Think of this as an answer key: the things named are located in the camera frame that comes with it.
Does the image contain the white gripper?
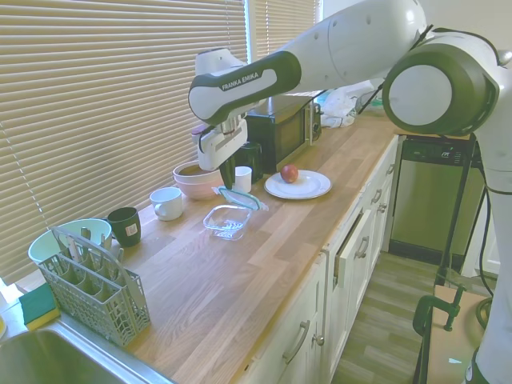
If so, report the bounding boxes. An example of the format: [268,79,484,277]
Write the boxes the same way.
[197,119,250,190]

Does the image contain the clear lid with teal seal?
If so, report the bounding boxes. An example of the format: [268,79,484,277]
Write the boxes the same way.
[211,185,268,212]

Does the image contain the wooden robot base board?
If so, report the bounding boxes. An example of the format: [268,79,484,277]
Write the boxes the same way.
[419,282,497,384]

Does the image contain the square glass food container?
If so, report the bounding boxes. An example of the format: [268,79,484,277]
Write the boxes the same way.
[202,204,252,242]

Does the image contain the white ribbed mug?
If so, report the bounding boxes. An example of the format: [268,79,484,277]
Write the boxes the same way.
[233,166,254,193]

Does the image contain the pink bowl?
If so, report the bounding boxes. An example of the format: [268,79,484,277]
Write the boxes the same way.
[174,170,225,202]

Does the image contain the grey bowl with brown inside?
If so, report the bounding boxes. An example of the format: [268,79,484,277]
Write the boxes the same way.
[173,160,221,179]

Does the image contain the red apple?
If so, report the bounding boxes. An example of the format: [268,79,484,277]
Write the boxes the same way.
[280,163,300,184]

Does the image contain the white smooth mug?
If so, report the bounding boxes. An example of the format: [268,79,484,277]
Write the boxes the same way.
[150,186,185,222]

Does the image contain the black microwave oven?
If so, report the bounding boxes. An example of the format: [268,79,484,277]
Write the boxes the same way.
[244,94,323,174]

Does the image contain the white dinner plate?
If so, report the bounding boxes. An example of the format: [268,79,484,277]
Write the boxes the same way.
[263,170,333,200]

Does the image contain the black cup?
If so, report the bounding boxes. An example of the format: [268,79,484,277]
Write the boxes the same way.
[106,206,142,248]

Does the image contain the white plastic bag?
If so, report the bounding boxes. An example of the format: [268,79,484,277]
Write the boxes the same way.
[319,84,359,130]

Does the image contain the mint green bowl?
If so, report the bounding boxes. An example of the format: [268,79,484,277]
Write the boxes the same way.
[27,218,114,277]

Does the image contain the wide beige window blind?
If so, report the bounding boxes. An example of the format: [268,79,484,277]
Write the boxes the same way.
[0,0,247,286]

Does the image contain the white kitchen cabinets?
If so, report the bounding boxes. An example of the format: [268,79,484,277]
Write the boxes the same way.
[243,135,401,384]

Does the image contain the grey plastic cutlery basket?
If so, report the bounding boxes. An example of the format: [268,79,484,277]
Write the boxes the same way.
[38,226,152,348]

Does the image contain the stainless steel dishwasher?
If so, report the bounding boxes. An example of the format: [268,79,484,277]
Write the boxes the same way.
[389,134,487,266]

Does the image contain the black stand pole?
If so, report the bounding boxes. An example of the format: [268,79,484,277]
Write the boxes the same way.
[434,131,483,289]

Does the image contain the green and yellow sponge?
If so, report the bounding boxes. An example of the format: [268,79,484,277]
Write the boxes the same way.
[18,282,62,333]

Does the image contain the dark green clamp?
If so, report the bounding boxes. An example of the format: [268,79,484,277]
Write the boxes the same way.
[413,282,467,338]

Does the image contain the stainless steel double sink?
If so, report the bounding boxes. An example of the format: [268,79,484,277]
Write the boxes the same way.
[0,319,177,384]

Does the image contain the white window frame post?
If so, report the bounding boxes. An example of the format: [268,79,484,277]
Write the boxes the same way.
[244,0,257,65]

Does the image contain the light green cable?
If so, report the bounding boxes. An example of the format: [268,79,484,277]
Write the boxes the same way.
[474,295,495,333]

